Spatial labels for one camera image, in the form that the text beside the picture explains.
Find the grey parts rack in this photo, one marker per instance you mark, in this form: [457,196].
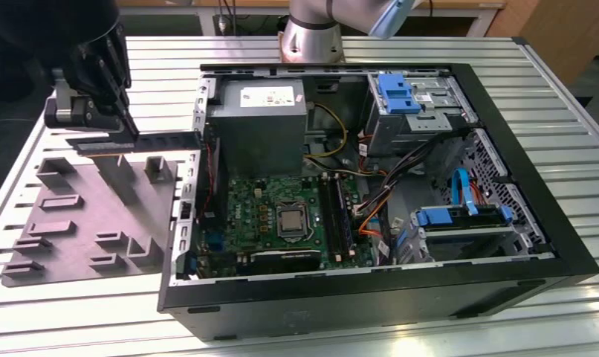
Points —
[82,230]

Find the black PC case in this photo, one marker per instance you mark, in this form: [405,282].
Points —
[330,308]

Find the CPU socket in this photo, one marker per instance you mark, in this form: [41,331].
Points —
[293,205]

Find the blue drive bay latch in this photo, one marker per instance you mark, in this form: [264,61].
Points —
[397,93]

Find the hard disk in blue carrier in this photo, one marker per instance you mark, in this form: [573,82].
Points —
[434,217]

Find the metal drive cage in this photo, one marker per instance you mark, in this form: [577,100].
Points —
[429,122]

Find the wooden desk white frame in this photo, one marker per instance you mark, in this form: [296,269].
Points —
[206,20]

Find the grey power supply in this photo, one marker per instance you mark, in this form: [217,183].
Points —
[256,134]

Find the black graphics card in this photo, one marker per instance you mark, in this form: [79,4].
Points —
[280,262]

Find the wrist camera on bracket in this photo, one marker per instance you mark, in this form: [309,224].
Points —
[89,111]

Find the green motherboard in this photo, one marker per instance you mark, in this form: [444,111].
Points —
[250,201]

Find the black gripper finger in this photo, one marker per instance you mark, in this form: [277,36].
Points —
[121,63]
[94,70]

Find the wooden cabinet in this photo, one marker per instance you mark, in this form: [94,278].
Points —
[568,33]

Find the white power supply label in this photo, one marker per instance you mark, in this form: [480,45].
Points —
[268,96]

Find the blue RAM stick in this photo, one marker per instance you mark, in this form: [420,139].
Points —
[349,223]
[166,141]

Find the silver CPU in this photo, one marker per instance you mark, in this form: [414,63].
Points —
[293,222]

